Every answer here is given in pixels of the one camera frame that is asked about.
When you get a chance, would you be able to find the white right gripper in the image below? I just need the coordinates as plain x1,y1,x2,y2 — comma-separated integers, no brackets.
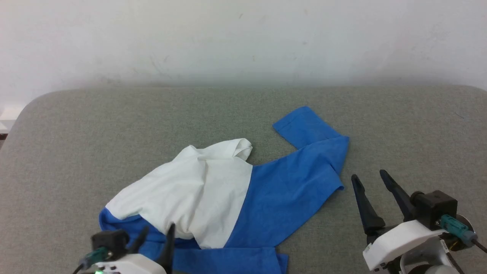
351,169,449,271

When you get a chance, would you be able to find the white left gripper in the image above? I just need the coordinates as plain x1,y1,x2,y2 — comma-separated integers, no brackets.
82,223,176,274

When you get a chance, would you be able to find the blue and white t-shirt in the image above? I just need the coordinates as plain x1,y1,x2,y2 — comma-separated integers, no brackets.
99,106,350,274

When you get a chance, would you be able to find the grey fabric sofa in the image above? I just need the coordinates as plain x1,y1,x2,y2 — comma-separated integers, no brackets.
0,84,487,274

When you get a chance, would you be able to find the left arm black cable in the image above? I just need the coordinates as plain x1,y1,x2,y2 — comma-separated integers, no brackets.
72,247,111,274

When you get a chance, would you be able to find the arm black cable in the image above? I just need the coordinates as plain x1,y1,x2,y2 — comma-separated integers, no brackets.
72,247,111,274
436,214,487,253

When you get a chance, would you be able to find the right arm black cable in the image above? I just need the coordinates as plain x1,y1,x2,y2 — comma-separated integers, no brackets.
436,214,487,253

